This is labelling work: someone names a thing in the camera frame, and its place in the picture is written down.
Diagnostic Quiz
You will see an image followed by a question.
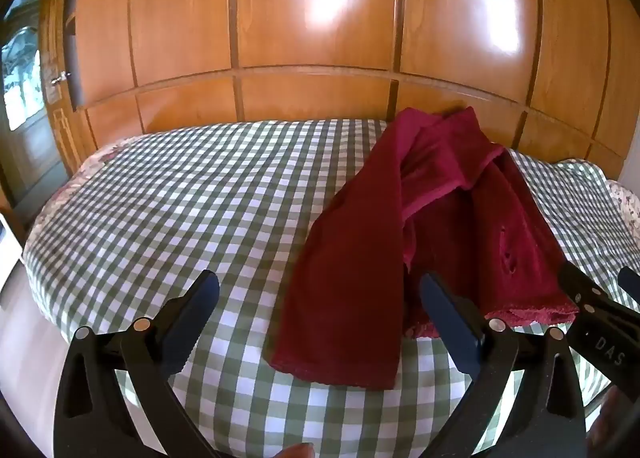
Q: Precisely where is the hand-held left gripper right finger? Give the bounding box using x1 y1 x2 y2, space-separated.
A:
419 272 587 458

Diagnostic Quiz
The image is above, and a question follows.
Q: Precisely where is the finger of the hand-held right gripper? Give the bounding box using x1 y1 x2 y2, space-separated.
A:
557 260 611 313
617 266 640 305

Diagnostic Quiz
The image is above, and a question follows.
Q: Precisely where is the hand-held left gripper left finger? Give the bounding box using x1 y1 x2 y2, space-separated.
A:
54 270 221 458

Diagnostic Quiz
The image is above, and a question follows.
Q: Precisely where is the dark red knit garment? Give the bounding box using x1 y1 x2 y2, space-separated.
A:
267 106 580 391

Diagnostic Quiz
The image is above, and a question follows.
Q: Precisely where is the person's right hand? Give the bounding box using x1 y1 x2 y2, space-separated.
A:
587 382 625 458

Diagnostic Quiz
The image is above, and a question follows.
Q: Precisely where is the green white checked bedspread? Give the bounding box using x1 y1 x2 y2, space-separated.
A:
22 118 640 456

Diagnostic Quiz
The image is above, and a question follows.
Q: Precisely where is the white box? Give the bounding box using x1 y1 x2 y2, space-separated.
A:
0 210 23 296

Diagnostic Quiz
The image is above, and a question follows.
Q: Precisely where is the wooden door with glass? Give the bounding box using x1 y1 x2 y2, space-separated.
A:
0 0 76 239

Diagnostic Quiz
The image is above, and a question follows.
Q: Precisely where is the wooden panelled wardrobe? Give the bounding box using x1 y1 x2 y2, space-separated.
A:
42 0 640 173

